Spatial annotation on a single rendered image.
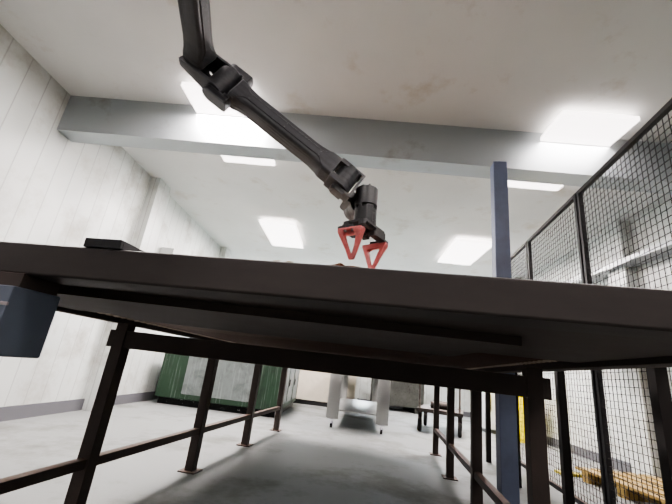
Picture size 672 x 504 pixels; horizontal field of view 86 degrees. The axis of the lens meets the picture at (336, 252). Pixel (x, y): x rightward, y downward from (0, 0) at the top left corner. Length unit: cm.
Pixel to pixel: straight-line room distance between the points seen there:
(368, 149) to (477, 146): 99
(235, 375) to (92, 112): 384
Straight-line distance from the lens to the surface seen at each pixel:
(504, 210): 290
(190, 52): 101
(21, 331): 88
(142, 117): 414
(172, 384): 627
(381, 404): 555
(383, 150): 344
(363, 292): 57
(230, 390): 596
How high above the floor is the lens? 75
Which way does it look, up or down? 18 degrees up
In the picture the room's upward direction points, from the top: 7 degrees clockwise
